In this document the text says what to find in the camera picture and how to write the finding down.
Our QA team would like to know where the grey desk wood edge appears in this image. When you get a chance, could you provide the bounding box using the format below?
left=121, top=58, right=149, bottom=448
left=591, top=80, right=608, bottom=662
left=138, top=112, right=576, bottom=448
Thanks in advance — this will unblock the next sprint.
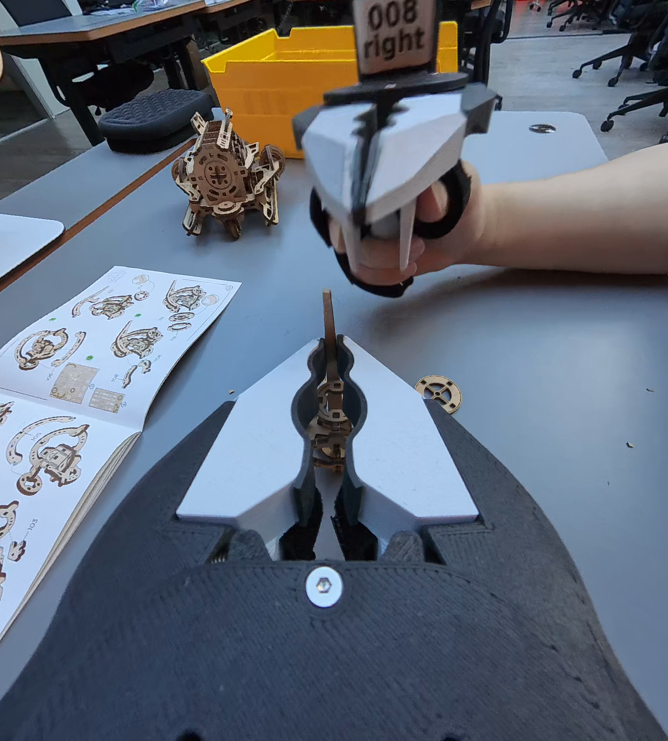
left=0, top=0, right=271, bottom=145

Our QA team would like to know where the yellow plastic bin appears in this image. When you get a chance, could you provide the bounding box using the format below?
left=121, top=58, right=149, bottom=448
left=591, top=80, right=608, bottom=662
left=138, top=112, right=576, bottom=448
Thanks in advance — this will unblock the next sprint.
left=202, top=22, right=459, bottom=158

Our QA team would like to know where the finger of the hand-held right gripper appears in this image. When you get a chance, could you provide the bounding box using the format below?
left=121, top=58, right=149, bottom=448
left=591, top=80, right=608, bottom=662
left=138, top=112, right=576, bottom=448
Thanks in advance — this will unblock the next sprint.
left=362, top=94, right=468, bottom=272
left=301, top=106, right=370, bottom=274

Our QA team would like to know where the assembled wooden model robot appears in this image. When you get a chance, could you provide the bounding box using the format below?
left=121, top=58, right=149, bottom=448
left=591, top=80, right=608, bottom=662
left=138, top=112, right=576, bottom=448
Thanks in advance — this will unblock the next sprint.
left=171, top=108, right=286, bottom=239

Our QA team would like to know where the curved wooden model part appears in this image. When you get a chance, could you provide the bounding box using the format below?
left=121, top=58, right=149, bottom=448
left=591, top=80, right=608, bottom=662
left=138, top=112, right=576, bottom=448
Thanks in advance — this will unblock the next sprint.
left=308, top=288, right=353, bottom=472

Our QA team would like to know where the white rounded board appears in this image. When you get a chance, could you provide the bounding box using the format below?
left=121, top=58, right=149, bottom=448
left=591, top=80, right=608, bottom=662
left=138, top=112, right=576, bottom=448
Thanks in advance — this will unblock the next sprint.
left=0, top=211, right=66, bottom=306

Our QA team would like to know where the black textured footrest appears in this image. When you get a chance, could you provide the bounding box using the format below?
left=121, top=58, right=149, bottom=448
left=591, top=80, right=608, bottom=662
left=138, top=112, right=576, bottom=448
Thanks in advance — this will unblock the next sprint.
left=98, top=88, right=214, bottom=155

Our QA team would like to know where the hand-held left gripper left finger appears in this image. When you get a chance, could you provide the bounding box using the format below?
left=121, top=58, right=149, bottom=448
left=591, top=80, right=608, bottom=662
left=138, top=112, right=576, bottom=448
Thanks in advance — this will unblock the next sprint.
left=176, top=338, right=326, bottom=560

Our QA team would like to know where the wooden gear ring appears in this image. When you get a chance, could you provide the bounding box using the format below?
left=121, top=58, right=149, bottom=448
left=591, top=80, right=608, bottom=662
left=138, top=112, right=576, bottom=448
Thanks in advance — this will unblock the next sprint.
left=414, top=374, right=462, bottom=415

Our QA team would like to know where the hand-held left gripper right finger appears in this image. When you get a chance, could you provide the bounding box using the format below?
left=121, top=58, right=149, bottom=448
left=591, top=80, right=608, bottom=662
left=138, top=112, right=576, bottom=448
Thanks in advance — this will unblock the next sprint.
left=334, top=335, right=480, bottom=560

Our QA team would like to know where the white instruction booklet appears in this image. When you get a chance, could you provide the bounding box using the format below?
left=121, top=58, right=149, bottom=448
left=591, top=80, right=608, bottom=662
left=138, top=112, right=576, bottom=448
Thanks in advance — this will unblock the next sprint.
left=0, top=265, right=242, bottom=692

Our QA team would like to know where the person's right forearm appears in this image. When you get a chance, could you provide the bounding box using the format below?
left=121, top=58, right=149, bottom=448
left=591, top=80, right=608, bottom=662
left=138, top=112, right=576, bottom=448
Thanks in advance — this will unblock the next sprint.
left=484, top=136, right=668, bottom=276

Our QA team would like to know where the person's right hand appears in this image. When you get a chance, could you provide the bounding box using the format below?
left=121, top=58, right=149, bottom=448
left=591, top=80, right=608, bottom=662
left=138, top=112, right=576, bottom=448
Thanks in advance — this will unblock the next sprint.
left=328, top=162, right=490, bottom=287

